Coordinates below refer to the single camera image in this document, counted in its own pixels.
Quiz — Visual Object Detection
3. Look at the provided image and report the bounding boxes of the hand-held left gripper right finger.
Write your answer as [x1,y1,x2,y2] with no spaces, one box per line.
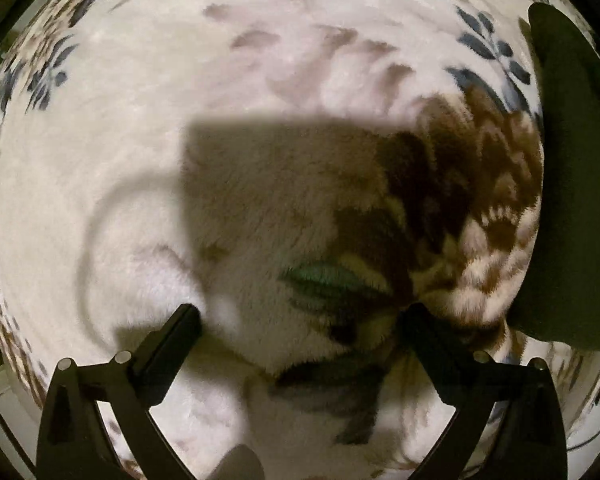
[400,303,568,480]

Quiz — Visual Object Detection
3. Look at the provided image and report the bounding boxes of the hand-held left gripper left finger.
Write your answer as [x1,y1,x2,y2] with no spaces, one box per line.
[36,304,203,480]

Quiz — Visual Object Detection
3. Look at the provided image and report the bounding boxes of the dark green cloth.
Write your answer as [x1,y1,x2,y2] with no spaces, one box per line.
[509,2,600,352]

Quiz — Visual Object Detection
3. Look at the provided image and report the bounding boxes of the floral bed blanket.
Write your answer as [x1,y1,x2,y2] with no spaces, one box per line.
[0,0,600,480]

